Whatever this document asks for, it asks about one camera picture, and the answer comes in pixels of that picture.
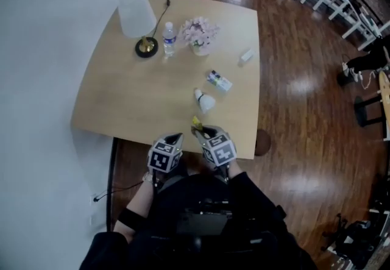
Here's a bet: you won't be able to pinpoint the person's left forearm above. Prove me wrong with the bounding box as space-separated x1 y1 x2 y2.
113 171 159 241

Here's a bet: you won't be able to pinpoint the black equipment pile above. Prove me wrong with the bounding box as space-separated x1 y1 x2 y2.
322 207 390 270

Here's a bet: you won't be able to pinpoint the black lamp cable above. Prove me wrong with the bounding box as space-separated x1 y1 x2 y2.
151 0 171 40

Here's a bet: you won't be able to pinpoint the silver bracelet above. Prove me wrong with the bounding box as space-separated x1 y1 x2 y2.
142 171 158 185

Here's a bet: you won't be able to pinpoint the white shade table lamp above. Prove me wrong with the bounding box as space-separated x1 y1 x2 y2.
117 0 159 59

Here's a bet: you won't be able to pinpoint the white floor cable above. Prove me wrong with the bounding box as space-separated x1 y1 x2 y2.
361 68 381 90

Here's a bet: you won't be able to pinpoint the black floor power cable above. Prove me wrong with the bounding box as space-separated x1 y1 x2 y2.
93 182 144 202

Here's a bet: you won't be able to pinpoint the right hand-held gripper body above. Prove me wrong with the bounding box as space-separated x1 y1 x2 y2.
200 133 238 168

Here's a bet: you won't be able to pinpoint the white paper ball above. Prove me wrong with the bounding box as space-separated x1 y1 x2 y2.
194 88 216 113

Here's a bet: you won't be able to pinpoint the black metal table leg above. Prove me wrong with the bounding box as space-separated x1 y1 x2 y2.
105 137 120 232

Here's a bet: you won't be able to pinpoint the pink flowers in white pot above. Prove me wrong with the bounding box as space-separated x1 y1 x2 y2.
179 16 221 57

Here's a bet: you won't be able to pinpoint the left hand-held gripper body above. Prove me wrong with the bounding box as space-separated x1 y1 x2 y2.
147 140 183 174

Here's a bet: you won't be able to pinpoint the black round trash bin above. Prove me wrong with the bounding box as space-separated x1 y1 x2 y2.
255 129 272 157

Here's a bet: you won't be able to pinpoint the small white plastic block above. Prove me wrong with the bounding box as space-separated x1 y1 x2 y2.
238 48 255 64

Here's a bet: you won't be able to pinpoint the black chest-mounted device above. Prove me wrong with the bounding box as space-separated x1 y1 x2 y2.
176 198 233 236

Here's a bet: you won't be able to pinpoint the clear plastic wrapper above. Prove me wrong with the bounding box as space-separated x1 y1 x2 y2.
190 115 204 134

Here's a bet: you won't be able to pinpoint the person's right forearm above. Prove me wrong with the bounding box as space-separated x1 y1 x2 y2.
227 162 287 227

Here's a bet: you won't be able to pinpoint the clear plastic water bottle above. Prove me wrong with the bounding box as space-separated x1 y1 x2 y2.
161 21 177 57

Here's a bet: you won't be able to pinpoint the round wooden pedestal table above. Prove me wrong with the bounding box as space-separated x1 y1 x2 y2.
353 71 390 141

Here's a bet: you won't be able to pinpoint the person's black jacket torso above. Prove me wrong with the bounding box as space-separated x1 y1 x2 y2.
79 171 319 270

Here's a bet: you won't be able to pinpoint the small white blue box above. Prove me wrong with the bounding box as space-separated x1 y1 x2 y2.
206 69 233 93

